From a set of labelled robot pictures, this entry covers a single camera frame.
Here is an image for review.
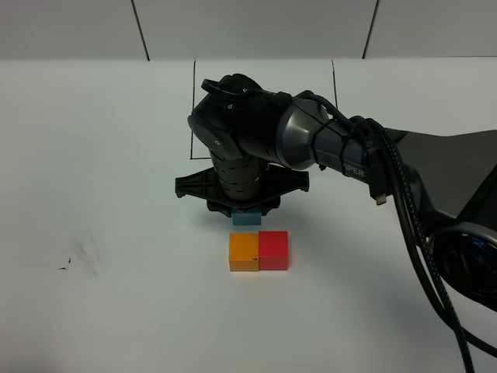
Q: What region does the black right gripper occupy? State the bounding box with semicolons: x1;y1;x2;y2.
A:
175;165;309;216

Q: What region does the blue cube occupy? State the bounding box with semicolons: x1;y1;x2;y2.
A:
231;207;262;226

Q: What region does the orange cube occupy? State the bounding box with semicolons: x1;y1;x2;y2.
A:
228;233;259;272

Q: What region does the red cube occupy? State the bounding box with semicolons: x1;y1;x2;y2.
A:
259;231;290;270

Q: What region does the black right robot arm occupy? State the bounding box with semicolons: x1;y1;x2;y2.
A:
175;74;496;309

